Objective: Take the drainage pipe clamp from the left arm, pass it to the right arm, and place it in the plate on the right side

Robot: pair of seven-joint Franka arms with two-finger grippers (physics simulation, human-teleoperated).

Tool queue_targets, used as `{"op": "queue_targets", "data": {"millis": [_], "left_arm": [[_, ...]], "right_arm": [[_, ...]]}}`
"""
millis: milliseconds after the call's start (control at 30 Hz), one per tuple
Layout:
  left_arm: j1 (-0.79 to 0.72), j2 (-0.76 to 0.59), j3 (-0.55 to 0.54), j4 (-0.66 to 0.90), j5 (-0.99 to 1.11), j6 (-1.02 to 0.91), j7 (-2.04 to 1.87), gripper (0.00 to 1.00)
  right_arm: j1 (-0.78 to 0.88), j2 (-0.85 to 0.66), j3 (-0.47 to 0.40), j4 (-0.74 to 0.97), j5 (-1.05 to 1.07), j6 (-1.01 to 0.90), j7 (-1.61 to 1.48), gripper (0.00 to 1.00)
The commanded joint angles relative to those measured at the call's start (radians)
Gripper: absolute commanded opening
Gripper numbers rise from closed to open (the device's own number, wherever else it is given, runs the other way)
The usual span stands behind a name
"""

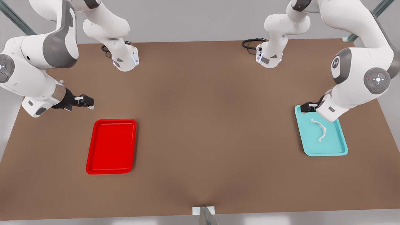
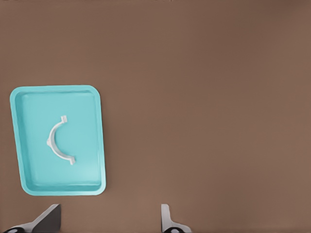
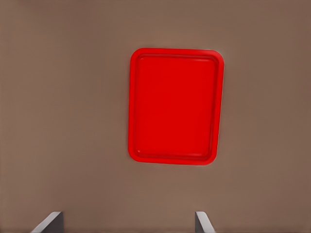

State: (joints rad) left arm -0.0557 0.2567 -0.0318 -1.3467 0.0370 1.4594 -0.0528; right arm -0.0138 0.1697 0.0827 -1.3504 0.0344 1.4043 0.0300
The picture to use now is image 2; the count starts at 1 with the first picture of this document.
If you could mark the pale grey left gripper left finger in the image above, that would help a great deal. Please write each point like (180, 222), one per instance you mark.
(47, 220)

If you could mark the white drainage pipe clamp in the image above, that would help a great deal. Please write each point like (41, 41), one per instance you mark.
(52, 136)

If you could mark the turquoise rectangular tray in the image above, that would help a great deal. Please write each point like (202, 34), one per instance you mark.
(80, 150)

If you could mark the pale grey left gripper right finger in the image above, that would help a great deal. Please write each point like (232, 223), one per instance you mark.
(166, 219)

